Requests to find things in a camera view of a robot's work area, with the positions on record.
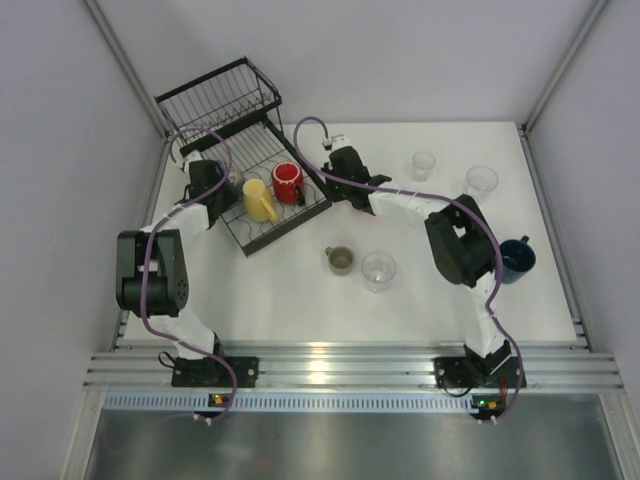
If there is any yellow mug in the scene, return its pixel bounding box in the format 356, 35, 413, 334
242, 179, 279, 223

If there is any red mug black handle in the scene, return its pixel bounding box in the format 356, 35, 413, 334
271, 162, 306, 206

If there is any black wire dish rack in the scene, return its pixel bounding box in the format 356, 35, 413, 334
155, 57, 331, 255

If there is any blue ceramic jug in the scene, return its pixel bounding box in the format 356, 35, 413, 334
221, 162, 245, 201

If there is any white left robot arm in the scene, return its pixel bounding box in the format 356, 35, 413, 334
116, 159, 259, 388

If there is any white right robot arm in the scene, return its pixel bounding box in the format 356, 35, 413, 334
321, 136, 526, 393

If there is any clear glass at back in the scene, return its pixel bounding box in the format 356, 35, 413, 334
411, 151, 437, 182

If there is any clear glass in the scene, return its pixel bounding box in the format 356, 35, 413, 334
411, 151, 437, 182
361, 251, 397, 293
464, 165, 499, 204

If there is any olive green small cup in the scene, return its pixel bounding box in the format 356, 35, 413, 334
325, 246, 355, 276

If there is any clear glass near centre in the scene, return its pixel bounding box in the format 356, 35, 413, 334
361, 251, 397, 293

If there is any clear glass far right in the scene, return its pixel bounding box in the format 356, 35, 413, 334
464, 165, 499, 204

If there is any dark blue mug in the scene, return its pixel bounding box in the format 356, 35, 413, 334
500, 235, 537, 284

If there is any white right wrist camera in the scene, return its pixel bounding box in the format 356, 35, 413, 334
322, 134, 352, 152

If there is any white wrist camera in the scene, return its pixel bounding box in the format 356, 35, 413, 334
174, 150, 203, 174
322, 134, 352, 152

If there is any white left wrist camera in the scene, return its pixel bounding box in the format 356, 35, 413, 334
174, 150, 203, 174

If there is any slotted cable duct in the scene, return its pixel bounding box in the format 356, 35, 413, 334
103, 392, 478, 413

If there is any aluminium mounting rail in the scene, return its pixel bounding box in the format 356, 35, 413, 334
83, 340, 623, 393

